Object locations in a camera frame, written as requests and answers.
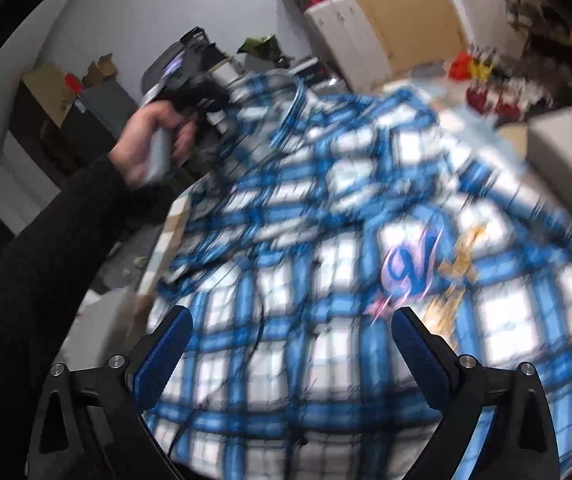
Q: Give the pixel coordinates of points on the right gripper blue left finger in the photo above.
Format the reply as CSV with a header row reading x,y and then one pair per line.
x,y
89,423

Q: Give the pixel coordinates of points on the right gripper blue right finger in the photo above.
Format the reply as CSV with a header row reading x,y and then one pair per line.
x,y
520,443

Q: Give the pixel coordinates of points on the blue white plaid shirt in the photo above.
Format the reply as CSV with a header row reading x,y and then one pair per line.
x,y
323,215

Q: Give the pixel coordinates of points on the black sleeved left forearm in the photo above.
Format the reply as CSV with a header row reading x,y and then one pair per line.
x,y
46,270

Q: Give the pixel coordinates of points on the person left hand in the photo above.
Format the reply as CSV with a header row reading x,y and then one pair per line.
x,y
130,155

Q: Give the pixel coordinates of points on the dark flower bouquet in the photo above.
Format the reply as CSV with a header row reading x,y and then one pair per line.
x,y
266,49

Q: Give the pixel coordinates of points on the open cardboard box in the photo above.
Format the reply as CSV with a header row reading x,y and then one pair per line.
x,y
100,71

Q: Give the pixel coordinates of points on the black refrigerator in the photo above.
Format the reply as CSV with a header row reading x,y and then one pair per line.
x,y
96,119

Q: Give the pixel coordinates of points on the white upright suitcase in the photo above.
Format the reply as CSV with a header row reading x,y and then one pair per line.
x,y
352,42

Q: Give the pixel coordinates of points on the checkered brown blue bedsheet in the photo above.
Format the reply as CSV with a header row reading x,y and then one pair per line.
x,y
162,255

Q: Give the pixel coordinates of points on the wooden door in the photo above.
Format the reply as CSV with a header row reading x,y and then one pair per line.
x,y
413,32

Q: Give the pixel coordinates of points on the orange plastic bag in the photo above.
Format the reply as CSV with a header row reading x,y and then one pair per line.
x,y
461,67

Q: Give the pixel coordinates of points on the shoe rack with shoes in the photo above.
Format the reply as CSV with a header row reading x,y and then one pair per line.
x,y
547,34

